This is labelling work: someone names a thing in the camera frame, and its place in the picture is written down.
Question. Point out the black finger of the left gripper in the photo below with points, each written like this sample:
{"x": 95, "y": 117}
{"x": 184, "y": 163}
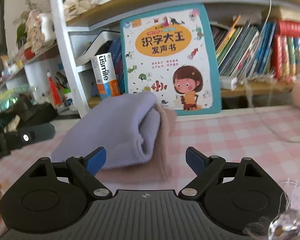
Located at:
{"x": 29, "y": 135}

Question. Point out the red thick dictionary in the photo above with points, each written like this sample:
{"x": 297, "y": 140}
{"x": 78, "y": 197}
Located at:
{"x": 288, "y": 28}

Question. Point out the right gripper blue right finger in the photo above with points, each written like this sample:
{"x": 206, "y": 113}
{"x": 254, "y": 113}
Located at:
{"x": 207, "y": 170}

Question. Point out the pink checkered desk mat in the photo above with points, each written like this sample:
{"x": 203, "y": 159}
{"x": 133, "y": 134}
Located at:
{"x": 271, "y": 136}

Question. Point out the floral fabric bag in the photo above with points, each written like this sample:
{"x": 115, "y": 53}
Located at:
{"x": 40, "y": 30}

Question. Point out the usmile toothbrush box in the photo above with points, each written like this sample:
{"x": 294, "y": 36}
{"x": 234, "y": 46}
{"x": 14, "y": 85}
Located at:
{"x": 105, "y": 76}

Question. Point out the teal children's sound book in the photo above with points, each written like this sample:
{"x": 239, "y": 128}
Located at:
{"x": 170, "y": 52}

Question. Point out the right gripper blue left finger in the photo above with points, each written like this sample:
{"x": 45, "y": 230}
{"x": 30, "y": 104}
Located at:
{"x": 83, "y": 171}

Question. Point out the red tassel ornament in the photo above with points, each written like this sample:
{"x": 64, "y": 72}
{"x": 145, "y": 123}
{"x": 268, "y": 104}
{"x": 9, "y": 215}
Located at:
{"x": 55, "y": 96}

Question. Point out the white jar green lid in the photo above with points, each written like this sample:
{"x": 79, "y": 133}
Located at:
{"x": 69, "y": 99}

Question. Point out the pink and purple sweater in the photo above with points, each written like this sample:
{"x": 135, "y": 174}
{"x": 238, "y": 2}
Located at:
{"x": 133, "y": 129}

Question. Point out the cream quilted handbag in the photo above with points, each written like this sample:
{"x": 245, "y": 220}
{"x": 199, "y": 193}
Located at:
{"x": 73, "y": 8}

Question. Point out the white wrist watch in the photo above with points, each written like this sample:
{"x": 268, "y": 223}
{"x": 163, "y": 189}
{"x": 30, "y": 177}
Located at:
{"x": 12, "y": 126}

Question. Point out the white power adapter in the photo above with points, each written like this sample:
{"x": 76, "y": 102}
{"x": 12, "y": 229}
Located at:
{"x": 228, "y": 83}

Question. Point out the white bookshelf frame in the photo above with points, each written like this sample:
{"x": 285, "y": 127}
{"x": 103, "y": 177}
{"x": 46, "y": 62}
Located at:
{"x": 67, "y": 57}

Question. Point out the row of upright books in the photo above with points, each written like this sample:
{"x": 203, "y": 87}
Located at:
{"x": 244, "y": 49}

